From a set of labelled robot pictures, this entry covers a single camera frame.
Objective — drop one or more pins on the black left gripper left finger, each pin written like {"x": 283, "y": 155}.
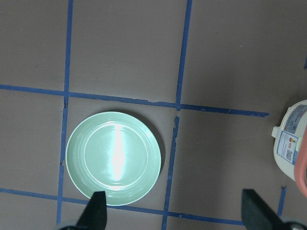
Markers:
{"x": 94, "y": 216}

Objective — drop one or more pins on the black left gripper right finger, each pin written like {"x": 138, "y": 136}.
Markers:
{"x": 256, "y": 214}

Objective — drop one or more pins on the green plate far side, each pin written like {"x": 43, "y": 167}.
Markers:
{"x": 116, "y": 153}

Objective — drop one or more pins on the white rice cooker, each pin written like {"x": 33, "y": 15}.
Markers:
{"x": 290, "y": 145}

